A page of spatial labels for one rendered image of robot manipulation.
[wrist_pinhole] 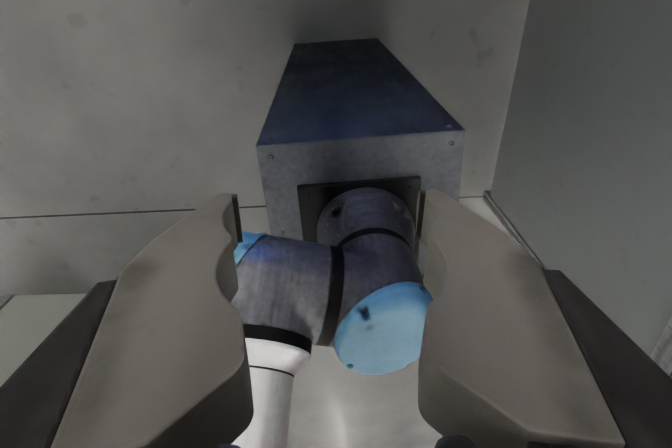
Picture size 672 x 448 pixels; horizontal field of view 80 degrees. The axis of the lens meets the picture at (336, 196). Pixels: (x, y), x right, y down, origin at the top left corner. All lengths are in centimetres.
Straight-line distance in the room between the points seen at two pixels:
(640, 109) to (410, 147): 66
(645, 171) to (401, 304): 79
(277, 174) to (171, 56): 111
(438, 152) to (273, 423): 41
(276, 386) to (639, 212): 91
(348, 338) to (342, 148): 27
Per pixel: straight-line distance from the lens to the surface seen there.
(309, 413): 280
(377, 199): 58
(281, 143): 59
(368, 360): 48
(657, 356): 115
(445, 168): 62
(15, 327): 233
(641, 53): 116
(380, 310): 43
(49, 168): 202
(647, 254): 113
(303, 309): 44
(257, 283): 43
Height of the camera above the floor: 154
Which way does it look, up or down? 62 degrees down
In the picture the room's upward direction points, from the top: 176 degrees clockwise
